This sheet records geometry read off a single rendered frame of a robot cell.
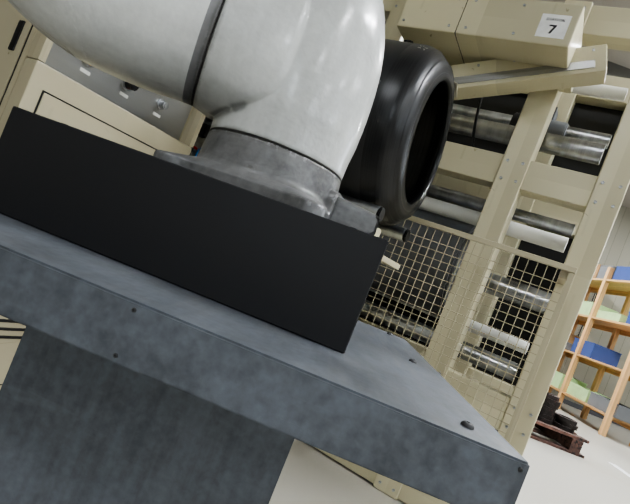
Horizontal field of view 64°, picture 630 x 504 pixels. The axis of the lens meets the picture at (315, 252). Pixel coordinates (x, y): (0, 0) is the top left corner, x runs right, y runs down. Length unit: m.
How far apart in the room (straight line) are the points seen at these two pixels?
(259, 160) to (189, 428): 0.25
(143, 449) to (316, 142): 0.32
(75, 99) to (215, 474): 1.12
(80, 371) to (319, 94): 0.33
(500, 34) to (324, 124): 1.48
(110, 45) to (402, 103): 0.98
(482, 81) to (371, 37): 1.49
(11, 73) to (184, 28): 0.94
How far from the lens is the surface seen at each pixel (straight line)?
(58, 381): 0.49
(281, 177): 0.48
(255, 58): 0.50
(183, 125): 1.72
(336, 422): 0.31
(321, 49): 0.51
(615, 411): 7.67
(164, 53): 0.52
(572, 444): 5.03
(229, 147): 0.50
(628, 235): 10.51
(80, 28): 0.54
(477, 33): 1.96
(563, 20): 1.94
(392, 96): 1.40
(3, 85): 1.42
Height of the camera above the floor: 0.71
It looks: 1 degrees up
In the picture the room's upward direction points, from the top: 22 degrees clockwise
